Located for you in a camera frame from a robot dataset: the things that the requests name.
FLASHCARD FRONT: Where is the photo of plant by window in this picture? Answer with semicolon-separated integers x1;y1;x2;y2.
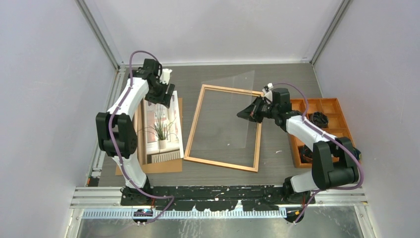
135;91;184;165

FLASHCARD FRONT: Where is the clear acrylic sheet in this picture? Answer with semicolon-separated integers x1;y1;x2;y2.
191;71;255;152

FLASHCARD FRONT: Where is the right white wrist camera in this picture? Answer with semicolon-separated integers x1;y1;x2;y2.
262;83;273;102

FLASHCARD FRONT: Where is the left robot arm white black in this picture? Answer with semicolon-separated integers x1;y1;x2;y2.
96;59;175;205

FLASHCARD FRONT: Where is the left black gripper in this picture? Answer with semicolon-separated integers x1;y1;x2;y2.
146;79;174;108

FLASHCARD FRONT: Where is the black rolled item in tray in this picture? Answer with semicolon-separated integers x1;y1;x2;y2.
310;112;329;128

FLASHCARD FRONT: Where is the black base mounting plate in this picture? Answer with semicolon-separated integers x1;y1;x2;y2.
119;185;311;212

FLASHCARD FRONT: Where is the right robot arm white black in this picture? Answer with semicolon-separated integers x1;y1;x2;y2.
237;84;364;204

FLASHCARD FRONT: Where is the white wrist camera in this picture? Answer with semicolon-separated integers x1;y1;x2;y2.
262;83;273;102
159;68;172;85

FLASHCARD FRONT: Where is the orange wooden picture frame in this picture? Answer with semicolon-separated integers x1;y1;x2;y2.
184;84;263;173

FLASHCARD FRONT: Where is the brown cardboard backing board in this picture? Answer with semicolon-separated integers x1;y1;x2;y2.
133;97;183;174

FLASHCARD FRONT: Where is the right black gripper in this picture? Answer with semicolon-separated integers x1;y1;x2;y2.
238;95;279;123

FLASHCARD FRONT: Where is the blue yellow rolled item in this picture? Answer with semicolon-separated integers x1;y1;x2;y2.
353;147;362;162

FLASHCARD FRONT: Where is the orange wooden compartment tray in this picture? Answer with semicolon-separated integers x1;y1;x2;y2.
288;98;353;169

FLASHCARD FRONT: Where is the black orange rolled item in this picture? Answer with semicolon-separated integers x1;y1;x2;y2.
300;145;313;164

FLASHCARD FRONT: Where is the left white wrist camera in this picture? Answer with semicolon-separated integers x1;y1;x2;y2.
159;68;172;85

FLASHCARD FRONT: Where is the aluminium rail at front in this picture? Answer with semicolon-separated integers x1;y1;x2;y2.
69;184;368;220

